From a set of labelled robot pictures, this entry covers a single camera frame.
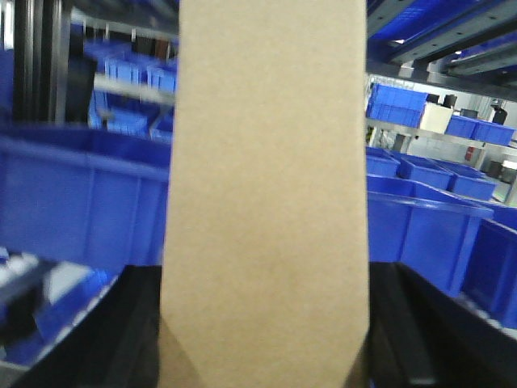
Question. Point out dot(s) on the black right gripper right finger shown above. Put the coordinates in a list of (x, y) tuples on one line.
[(419, 337)]

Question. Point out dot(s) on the brown cardboard box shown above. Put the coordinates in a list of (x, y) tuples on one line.
[(265, 274)]

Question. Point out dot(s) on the large blue bin right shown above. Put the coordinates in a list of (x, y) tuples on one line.
[(430, 231)]

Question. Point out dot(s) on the large blue bin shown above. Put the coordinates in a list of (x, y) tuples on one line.
[(84, 196), (430, 231)]

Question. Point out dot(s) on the large blue bin left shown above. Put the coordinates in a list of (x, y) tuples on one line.
[(84, 196)]

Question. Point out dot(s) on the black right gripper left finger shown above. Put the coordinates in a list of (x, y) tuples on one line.
[(116, 345)]

